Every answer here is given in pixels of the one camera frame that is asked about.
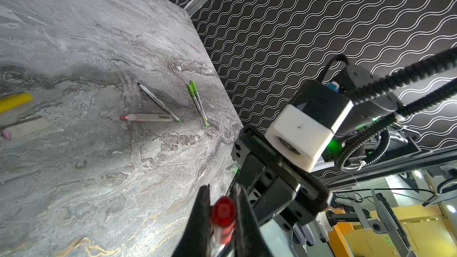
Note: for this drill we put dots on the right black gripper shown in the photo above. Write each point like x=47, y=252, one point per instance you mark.
x=277, y=190

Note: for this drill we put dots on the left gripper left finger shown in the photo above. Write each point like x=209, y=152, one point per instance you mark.
x=196, y=238

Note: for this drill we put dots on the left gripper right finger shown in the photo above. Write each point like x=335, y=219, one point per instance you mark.
x=248, y=240

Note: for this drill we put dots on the red pen cap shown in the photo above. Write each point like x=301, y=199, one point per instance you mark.
x=222, y=220

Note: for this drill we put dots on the white pen green tip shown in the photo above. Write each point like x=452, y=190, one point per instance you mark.
x=201, y=105

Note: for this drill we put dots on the white pen red tip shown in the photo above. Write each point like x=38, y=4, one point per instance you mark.
x=147, y=117

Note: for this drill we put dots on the green pen cap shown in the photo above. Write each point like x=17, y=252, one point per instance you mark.
x=194, y=88
x=191, y=91

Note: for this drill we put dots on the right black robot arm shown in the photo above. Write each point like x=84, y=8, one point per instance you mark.
x=361, y=115

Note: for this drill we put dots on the white pen yellow tip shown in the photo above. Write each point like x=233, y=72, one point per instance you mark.
x=24, y=128

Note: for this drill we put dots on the yellow pen cap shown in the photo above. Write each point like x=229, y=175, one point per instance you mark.
x=12, y=101

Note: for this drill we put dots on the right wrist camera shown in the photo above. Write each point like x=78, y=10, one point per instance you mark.
x=307, y=124

